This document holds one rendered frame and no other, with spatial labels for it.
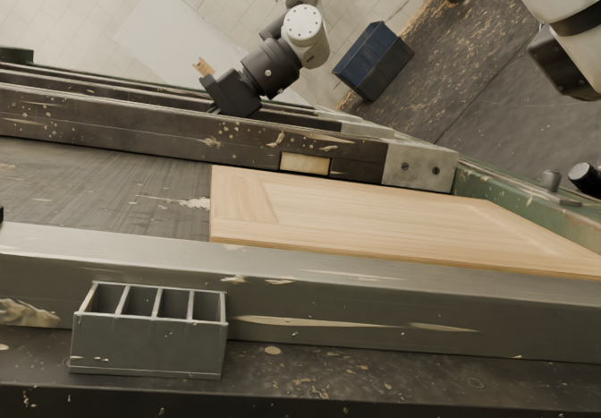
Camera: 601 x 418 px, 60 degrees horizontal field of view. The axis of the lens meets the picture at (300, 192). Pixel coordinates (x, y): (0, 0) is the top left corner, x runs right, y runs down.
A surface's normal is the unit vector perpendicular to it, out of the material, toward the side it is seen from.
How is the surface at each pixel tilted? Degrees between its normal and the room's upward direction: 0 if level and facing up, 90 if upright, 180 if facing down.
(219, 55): 90
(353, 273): 60
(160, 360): 89
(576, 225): 30
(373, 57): 90
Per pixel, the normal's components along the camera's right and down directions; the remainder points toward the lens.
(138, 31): 0.09, 0.31
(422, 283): 0.16, -0.97
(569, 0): -0.54, 0.70
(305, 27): -0.18, -0.20
